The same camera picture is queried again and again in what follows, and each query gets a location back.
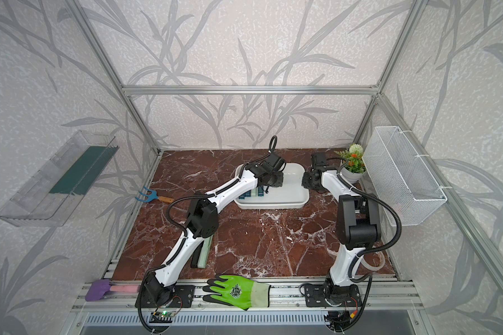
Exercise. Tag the green black work glove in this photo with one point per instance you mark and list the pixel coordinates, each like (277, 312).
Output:
(237, 291)

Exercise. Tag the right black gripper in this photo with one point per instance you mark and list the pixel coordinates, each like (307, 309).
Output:
(304, 181)

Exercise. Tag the white wire mesh basket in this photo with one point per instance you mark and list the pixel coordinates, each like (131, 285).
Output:
(401, 177)

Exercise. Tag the small potted flower plant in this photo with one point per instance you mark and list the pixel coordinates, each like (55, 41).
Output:
(353, 167)

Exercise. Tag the purple pink garden trowel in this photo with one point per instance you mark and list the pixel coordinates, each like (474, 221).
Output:
(99, 288)

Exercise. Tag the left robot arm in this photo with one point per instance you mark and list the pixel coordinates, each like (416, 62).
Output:
(202, 221)

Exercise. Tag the blue garden hand rake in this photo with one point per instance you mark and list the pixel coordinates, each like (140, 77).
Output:
(150, 195)

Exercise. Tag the roll of clear tape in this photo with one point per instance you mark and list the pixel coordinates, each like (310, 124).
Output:
(375, 263)

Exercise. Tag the light green pliers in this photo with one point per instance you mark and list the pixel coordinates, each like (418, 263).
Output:
(205, 250)

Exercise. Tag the black pruning pliers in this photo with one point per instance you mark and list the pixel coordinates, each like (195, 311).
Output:
(196, 256)

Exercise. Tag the clear plastic wall shelf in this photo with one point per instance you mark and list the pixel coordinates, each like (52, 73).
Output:
(50, 197)

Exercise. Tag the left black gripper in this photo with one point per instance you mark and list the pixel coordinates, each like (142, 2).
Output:
(281, 181)

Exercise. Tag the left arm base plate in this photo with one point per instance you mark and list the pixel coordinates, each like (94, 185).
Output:
(171, 297)

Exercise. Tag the white rectangular storage box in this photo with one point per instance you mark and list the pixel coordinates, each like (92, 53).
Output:
(290, 196)

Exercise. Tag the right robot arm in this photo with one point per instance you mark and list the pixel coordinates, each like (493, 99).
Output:
(358, 230)

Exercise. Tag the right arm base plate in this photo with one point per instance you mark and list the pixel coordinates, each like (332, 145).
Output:
(332, 296)

